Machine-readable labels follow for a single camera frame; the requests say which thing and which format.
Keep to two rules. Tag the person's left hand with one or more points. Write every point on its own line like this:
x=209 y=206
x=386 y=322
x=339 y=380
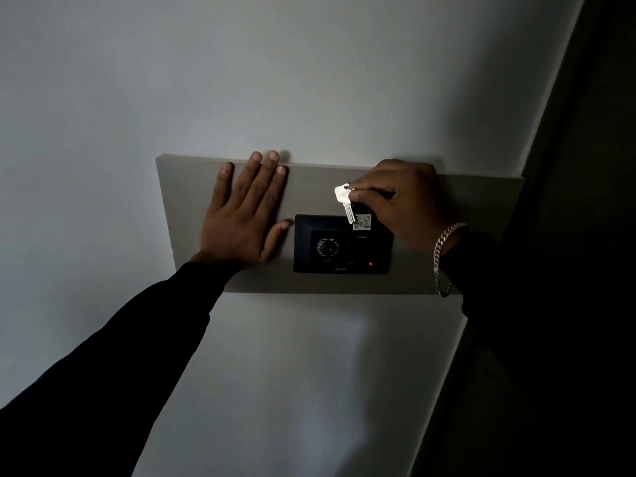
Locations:
x=233 y=230

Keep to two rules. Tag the person's right hand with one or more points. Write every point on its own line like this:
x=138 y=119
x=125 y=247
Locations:
x=410 y=203

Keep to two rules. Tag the person's left thumb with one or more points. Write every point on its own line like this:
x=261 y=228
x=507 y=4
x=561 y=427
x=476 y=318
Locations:
x=277 y=235

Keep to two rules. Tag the person's left little finger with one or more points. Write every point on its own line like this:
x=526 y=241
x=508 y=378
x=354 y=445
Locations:
x=222 y=186

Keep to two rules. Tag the person's left middle finger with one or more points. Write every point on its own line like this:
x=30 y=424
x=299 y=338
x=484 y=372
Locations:
x=262 y=178

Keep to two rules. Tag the person's right thumb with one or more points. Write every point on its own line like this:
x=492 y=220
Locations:
x=370 y=206

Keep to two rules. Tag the silver key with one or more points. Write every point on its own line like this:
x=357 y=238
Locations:
x=344 y=198

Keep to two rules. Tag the person's right forearm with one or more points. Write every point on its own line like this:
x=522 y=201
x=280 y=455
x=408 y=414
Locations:
x=487 y=283

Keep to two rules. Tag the person's left forearm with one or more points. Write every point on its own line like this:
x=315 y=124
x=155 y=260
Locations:
x=109 y=372

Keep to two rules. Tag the white paper key tag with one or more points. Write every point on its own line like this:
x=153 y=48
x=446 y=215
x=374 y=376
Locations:
x=362 y=223

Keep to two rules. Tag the black wall control unit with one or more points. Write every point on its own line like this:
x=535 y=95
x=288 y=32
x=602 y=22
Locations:
x=328 y=248

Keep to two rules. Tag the grey wall mounting panel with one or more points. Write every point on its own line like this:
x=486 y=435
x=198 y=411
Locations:
x=318 y=193

